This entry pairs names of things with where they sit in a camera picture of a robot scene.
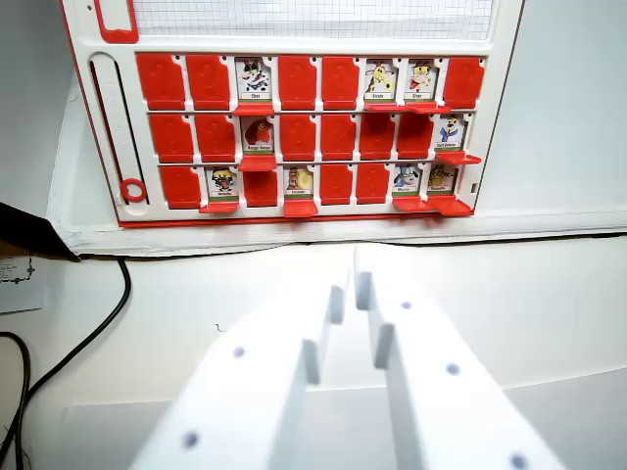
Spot black cable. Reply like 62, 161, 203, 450
0, 258, 132, 445
0, 331, 33, 470

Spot red card flap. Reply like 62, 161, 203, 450
232, 101, 276, 118

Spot picture card with spotted figure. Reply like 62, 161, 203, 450
234, 57, 273, 104

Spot red and white game board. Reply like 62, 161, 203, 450
58, 0, 528, 229

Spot white printed paper label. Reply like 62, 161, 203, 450
0, 256, 46, 315

